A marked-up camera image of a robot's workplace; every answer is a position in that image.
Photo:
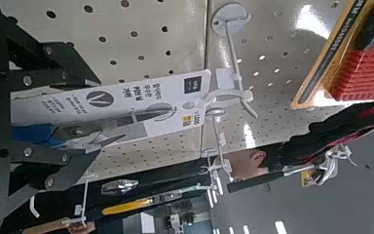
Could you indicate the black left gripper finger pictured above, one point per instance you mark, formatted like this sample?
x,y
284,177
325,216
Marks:
x,y
45,65
45,169

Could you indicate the blue scissors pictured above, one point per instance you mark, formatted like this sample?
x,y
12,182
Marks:
x,y
126,104

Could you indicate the white pegboard hook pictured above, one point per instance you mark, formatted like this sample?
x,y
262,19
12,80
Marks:
x,y
32,208
219,187
344,152
216,112
229,19
85,201

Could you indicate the large beige pegboard panel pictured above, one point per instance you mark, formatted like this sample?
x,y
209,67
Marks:
x,y
126,19

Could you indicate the glossy beige pegboard panel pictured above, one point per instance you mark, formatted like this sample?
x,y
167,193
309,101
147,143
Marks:
x,y
272,32

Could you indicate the red tool in yellow package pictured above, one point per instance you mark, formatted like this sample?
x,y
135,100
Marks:
x,y
363,71

